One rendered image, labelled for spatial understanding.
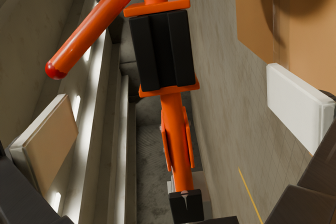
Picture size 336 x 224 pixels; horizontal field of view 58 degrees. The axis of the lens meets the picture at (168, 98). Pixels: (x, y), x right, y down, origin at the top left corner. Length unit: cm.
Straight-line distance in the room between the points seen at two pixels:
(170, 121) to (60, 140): 15
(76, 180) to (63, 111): 795
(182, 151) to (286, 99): 18
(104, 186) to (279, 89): 1037
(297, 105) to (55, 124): 13
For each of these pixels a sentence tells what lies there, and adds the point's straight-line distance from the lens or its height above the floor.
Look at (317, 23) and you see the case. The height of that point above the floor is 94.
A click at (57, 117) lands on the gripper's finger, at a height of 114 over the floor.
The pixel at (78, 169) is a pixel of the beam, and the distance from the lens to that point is 832.
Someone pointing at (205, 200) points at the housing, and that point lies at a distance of 37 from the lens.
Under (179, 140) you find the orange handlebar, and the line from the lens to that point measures 32.
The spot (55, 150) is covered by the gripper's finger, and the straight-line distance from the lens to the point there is 18.
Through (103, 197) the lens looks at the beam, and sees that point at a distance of 1031.
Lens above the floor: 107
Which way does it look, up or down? 1 degrees up
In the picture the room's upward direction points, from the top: 98 degrees counter-clockwise
